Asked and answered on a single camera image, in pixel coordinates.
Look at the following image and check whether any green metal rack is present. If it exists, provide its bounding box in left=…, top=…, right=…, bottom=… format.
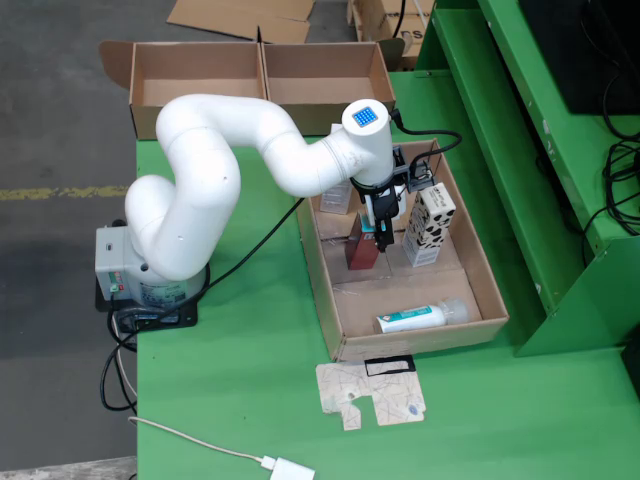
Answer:
left=413, top=0, right=640, bottom=359

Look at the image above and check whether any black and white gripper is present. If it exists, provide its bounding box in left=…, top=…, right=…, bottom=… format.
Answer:
left=357, top=184, right=409, bottom=255

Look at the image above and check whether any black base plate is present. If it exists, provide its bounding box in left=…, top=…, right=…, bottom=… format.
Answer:
left=94, top=277, right=200, bottom=332

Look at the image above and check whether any cow print carton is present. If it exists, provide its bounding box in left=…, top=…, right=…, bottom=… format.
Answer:
left=402, top=183, right=457, bottom=269

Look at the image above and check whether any shallow cardboard tray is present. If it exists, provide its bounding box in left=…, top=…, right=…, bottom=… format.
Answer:
left=293, top=138, right=510, bottom=364

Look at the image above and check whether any black camera cable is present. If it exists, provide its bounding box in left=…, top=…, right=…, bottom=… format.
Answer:
left=389, top=109, right=464, bottom=169

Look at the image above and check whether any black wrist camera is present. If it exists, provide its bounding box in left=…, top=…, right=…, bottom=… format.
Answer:
left=405, top=158, right=437, bottom=194

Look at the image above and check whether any grey robot base box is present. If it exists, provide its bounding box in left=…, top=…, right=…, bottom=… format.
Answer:
left=94, top=227, right=132, bottom=304

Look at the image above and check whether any brown cardboard box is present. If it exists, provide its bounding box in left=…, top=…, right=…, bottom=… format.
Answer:
left=98, top=40, right=271, bottom=140
left=262, top=37, right=407, bottom=139

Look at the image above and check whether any black floor cable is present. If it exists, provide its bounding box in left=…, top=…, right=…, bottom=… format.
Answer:
left=99, top=312, right=139, bottom=412

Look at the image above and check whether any scribbled flat cardboard piece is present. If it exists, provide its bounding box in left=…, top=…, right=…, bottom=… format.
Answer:
left=314, top=354, right=429, bottom=432

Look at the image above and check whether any long black cable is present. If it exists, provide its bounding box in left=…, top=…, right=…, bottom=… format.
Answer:
left=581, top=192, right=640, bottom=244

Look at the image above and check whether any white tube teal label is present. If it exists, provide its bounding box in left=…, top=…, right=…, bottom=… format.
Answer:
left=373, top=298, right=471, bottom=335

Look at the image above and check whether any white charging cable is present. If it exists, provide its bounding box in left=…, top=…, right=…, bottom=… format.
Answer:
left=127, top=415, right=276, bottom=471

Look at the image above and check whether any black monitor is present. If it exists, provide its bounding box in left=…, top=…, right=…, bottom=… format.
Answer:
left=517, top=0, right=640, bottom=116

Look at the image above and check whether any dark red tall carton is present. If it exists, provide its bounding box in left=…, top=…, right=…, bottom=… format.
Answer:
left=347, top=212, right=382, bottom=271

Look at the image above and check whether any black cable bundle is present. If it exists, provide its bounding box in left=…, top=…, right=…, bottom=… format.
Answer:
left=601, top=67, right=640, bottom=236

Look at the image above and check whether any white power adapter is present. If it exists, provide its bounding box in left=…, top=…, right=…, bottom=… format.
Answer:
left=272, top=457, right=316, bottom=480

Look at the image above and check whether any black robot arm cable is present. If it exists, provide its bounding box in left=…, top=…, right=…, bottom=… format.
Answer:
left=112, top=197, right=306, bottom=346

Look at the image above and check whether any white tall carton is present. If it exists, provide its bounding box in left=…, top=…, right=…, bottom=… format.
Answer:
left=319, top=179, right=354, bottom=216

